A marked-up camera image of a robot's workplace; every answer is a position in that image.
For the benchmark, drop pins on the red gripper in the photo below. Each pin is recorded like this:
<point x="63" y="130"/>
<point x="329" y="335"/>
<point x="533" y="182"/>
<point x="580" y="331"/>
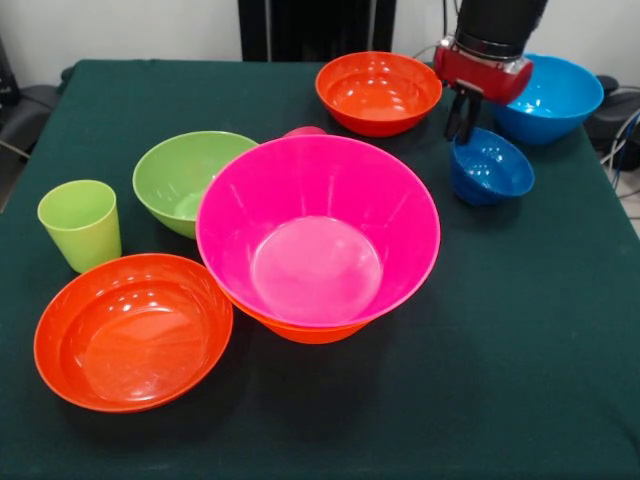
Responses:
<point x="490" y="80"/>

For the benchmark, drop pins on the small dark blue bowl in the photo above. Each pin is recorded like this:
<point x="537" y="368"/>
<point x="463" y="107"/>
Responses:
<point x="492" y="170"/>

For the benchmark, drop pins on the red-orange bowl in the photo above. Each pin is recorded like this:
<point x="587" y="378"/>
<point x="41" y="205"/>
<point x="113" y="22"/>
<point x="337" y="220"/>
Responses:
<point x="130" y="335"/>
<point x="377" y="95"/>

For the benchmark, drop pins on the light blue bowl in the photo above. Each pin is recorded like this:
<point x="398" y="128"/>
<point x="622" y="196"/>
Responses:
<point x="560" y="100"/>

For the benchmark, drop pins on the large pink bowl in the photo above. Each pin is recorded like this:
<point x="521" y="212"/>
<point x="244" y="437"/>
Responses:
<point x="315" y="240"/>

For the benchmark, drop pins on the large orange bowl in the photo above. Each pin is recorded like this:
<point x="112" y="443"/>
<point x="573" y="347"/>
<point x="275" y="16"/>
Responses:
<point x="310" y="334"/>

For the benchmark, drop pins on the raspberry red cup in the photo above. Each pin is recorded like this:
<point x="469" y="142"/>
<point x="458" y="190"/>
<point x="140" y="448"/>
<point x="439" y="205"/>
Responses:
<point x="302" y="131"/>

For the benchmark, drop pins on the dark green table cloth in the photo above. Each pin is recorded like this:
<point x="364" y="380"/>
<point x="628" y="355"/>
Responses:
<point x="500" y="350"/>

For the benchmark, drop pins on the green bowl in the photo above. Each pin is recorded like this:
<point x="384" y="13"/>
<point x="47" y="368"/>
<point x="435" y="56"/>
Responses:
<point x="170" y="180"/>

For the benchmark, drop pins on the light green cup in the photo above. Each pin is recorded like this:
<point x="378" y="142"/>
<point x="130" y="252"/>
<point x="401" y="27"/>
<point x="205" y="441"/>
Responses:
<point x="80" y="230"/>

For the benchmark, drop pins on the black equipment box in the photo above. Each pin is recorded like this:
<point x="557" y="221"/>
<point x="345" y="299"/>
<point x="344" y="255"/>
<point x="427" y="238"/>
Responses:
<point x="6" y="75"/>

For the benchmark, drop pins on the black pedestal foot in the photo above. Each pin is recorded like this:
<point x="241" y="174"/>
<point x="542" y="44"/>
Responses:
<point x="25" y="115"/>
<point x="617" y="110"/>

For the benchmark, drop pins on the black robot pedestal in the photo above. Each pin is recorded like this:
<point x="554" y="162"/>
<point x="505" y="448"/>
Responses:
<point x="320" y="30"/>

